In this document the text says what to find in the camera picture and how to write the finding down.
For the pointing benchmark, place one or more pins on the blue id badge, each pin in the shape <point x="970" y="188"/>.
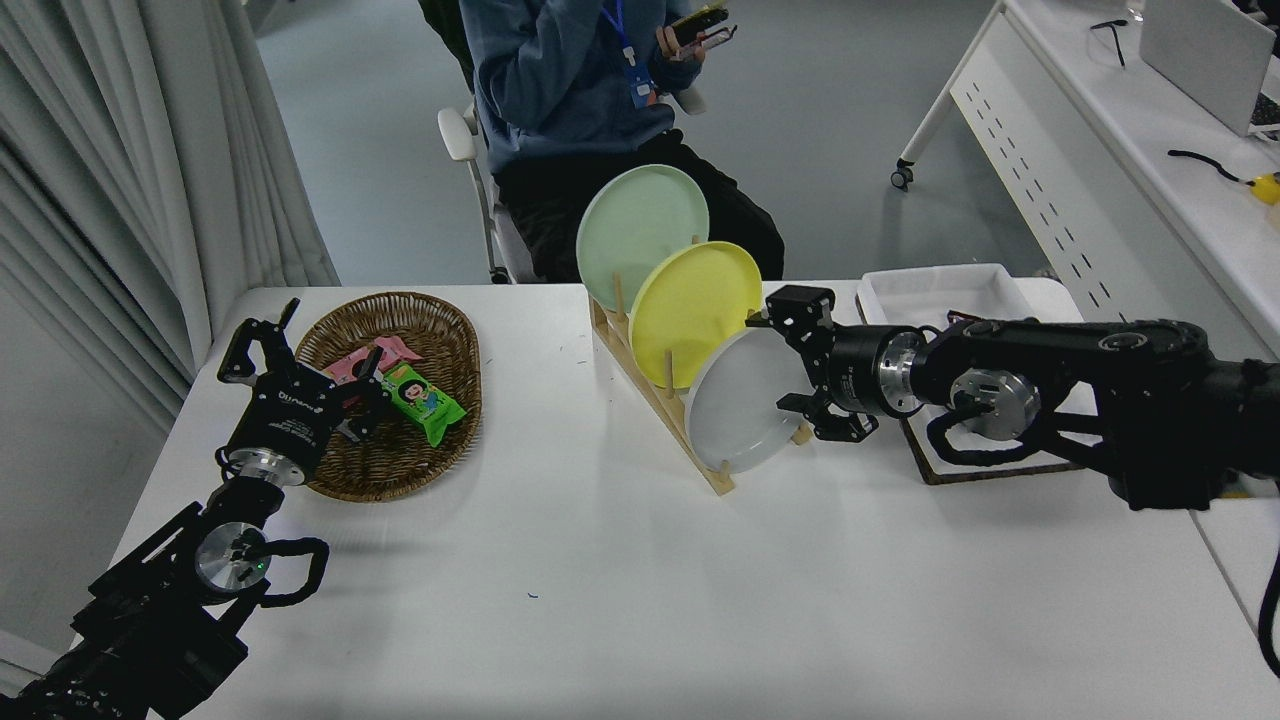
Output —
<point x="642" y="92"/>

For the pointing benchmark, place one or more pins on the phone with yellow case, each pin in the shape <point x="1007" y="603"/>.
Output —
<point x="698" y="20"/>

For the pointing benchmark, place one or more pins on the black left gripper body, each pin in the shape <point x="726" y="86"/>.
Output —
<point x="290" y="415"/>

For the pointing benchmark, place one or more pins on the yellow object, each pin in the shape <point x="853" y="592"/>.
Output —
<point x="1266" y="188"/>

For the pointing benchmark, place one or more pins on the pale green plate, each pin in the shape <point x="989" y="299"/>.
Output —
<point x="630" y="225"/>

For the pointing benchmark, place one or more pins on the white chair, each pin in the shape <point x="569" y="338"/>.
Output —
<point x="455" y="135"/>

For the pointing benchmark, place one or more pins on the white curtain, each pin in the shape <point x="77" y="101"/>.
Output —
<point x="100" y="150"/>

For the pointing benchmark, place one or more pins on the wooden plate rack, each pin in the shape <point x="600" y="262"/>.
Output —
<point x="712" y="480"/>

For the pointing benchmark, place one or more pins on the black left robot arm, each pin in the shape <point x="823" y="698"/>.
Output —
<point x="160" y="610"/>

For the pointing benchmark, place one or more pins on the pink snack packet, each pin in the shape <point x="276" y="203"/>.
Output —
<point x="390" y="352"/>

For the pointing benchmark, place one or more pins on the silver laptop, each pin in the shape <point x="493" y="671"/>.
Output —
<point x="1200" y="50"/>

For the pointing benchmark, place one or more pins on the white tray with cork base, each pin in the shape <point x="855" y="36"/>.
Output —
<point x="930" y="295"/>

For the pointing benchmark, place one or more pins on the phone with red rim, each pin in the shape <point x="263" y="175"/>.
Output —
<point x="718" y="37"/>

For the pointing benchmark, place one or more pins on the grey plate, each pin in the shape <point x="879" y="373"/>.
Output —
<point x="740" y="410"/>

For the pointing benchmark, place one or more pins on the white desk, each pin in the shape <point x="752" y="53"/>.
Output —
<point x="1100" y="150"/>

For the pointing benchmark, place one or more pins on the green snack packet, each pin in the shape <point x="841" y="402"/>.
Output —
<point x="425" y="400"/>

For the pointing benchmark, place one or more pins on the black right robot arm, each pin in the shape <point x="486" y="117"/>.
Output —
<point x="1150" y="400"/>

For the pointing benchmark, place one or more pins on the person's left hand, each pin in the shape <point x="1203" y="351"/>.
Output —
<point x="678" y="50"/>

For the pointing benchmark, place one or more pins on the person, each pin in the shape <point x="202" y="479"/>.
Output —
<point x="550" y="100"/>

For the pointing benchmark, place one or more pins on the yellow plate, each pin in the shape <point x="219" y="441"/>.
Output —
<point x="690" y="300"/>

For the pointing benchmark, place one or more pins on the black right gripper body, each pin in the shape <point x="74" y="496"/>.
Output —
<point x="850" y="370"/>

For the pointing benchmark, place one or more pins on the brown wicker basket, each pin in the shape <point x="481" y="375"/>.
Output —
<point x="420" y="320"/>

